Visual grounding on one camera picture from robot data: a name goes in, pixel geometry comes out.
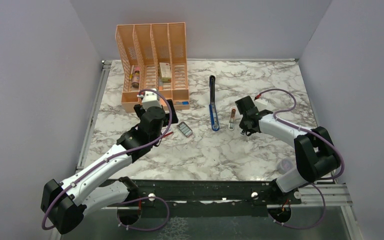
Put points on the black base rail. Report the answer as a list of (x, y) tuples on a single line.
[(156, 199)]

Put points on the red staple box sleeve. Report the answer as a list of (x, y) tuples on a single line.
[(168, 134)]

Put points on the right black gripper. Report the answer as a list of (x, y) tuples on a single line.
[(241, 124)]

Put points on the staple tray with staples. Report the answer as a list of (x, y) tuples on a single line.
[(185, 129)]

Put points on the pink eraser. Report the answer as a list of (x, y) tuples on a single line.
[(231, 123)]

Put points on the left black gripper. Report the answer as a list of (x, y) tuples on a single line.
[(174, 118)]

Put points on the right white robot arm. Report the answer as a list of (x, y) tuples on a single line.
[(315, 156)]

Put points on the clear plastic cup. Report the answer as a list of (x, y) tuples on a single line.
[(285, 165)]

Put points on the orange desk organizer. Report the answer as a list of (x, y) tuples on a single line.
[(147, 45)]

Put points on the yellow box in organizer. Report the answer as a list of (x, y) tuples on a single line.
[(165, 72)]

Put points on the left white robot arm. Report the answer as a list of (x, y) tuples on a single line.
[(65, 203)]

